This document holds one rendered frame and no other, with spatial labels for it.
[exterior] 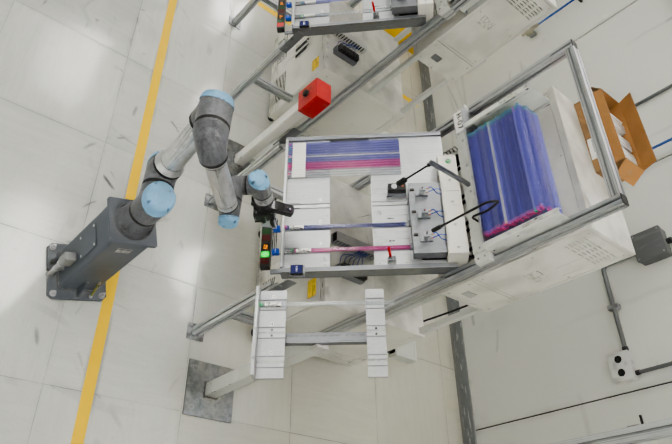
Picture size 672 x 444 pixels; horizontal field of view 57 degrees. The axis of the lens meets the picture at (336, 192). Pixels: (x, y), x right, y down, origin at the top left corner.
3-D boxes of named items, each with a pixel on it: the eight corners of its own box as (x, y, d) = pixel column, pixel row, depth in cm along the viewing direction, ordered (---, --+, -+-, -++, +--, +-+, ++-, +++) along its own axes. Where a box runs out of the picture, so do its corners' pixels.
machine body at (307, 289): (244, 341, 313) (324, 301, 274) (254, 222, 352) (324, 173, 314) (342, 369, 348) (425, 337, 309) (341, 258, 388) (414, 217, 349)
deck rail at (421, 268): (281, 279, 256) (279, 272, 251) (281, 274, 257) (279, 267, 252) (456, 273, 253) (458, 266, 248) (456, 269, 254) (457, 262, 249)
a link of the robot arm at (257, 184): (246, 167, 235) (269, 167, 234) (251, 184, 244) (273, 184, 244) (244, 184, 231) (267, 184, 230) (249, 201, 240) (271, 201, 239)
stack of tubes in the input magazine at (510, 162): (483, 236, 236) (544, 207, 219) (466, 133, 265) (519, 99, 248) (503, 247, 243) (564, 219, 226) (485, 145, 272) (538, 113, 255)
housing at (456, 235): (445, 270, 255) (449, 253, 243) (434, 173, 283) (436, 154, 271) (465, 270, 255) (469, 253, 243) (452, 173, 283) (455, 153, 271)
